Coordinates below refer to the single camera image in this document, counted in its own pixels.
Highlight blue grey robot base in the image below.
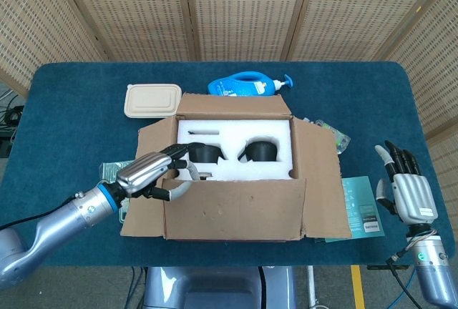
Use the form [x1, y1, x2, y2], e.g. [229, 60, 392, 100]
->
[142, 265, 298, 309]

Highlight woven folding screen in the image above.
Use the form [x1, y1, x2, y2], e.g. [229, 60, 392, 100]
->
[0, 0, 458, 142]

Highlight large red cardboard box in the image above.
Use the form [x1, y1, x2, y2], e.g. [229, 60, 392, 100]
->
[120, 92, 354, 243]

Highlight black floor cables bundle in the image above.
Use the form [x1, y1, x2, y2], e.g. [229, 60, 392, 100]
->
[0, 87, 26, 160]

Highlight beige lidded food container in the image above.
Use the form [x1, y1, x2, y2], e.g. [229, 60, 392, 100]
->
[123, 83, 183, 120]

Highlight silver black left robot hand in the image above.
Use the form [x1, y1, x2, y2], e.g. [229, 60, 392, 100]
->
[116, 142, 200, 203]

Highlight blue felt table cover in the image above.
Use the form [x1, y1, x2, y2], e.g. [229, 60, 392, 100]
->
[0, 60, 436, 268]

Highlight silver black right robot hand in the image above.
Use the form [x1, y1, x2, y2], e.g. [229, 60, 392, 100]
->
[374, 139, 439, 225]

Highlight white table leg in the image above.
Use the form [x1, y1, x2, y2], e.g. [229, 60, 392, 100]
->
[306, 265, 320, 309]

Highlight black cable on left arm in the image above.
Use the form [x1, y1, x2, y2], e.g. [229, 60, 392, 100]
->
[0, 192, 82, 231]

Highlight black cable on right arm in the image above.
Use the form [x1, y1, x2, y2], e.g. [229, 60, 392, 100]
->
[385, 230, 439, 309]

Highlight green item in clear bag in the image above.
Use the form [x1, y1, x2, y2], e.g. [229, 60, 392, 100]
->
[303, 117, 352, 155]

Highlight white foam insert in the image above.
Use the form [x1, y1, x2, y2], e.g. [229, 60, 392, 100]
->
[175, 119, 296, 182]

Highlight blue pump detergent bottle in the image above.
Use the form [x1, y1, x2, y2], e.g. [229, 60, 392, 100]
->
[206, 71, 295, 98]

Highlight black pot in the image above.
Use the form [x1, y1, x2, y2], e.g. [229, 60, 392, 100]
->
[187, 142, 225, 164]
[237, 138, 280, 163]

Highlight teal product carton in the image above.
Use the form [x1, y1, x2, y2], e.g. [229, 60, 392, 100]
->
[313, 175, 387, 245]

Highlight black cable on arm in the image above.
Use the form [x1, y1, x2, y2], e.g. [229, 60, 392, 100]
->
[385, 230, 439, 309]
[0, 192, 82, 231]

